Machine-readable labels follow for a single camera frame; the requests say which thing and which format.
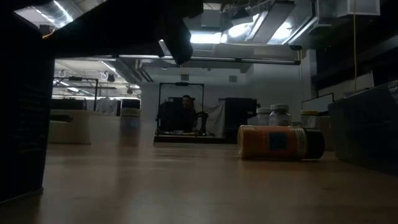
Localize white background cloth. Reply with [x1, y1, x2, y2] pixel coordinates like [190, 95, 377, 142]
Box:
[205, 102, 226, 138]

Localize black background cabinet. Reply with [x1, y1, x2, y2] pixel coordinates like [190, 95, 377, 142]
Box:
[223, 97, 261, 144]

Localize person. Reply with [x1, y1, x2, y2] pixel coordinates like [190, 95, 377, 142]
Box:
[172, 95, 210, 134]

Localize black background rig frame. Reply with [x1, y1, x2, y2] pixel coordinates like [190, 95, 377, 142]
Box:
[55, 77, 100, 112]

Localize black background monitor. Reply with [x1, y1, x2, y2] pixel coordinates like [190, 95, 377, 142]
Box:
[51, 98, 88, 110]

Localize dark storage bin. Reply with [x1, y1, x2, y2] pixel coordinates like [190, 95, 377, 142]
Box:
[327, 80, 398, 174]

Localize ceiling light panel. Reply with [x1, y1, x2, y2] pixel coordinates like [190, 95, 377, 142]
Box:
[190, 30, 223, 44]

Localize large dark spice tin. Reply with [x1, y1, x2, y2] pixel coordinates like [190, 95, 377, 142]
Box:
[0, 15, 56, 206]

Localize grey ceiling vent box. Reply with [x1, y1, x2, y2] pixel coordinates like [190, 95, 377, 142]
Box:
[200, 9, 222, 29]

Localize white-lid jars in background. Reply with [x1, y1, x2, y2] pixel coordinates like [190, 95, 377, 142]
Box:
[248, 115, 302, 127]

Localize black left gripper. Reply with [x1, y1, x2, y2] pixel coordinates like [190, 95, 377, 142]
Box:
[160, 0, 205, 65]

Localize black background station frame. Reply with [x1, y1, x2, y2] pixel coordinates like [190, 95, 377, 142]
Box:
[158, 82, 205, 138]

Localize orange spice jar black lid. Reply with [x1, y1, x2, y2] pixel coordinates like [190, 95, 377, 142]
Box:
[237, 124, 326, 162]

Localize beige bin with handle slot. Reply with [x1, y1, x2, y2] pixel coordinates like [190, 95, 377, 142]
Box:
[317, 115, 336, 152]
[48, 108, 122, 146]

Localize aluminium frame bar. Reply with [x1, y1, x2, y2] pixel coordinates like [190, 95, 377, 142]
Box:
[93, 54, 302, 66]

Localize white background monitor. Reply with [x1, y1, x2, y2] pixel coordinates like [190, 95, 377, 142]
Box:
[300, 92, 336, 113]

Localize dark background table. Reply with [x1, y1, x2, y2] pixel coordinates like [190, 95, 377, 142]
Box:
[154, 133, 249, 145]

